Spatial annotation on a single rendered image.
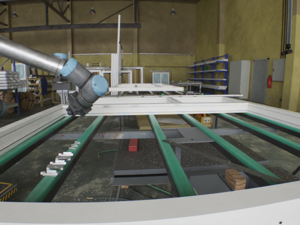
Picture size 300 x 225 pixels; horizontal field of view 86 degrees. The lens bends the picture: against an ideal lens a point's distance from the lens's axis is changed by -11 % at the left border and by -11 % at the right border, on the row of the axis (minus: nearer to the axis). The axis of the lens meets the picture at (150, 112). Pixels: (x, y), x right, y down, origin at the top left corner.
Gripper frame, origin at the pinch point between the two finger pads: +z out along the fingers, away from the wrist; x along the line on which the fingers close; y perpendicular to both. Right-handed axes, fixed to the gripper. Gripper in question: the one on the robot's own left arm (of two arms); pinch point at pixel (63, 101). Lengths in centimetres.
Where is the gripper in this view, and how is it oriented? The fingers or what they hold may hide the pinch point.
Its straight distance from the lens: 140.6
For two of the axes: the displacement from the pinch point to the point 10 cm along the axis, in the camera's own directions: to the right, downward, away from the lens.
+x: -9.9, 0.2, -1.1
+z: 0.0, 9.8, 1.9
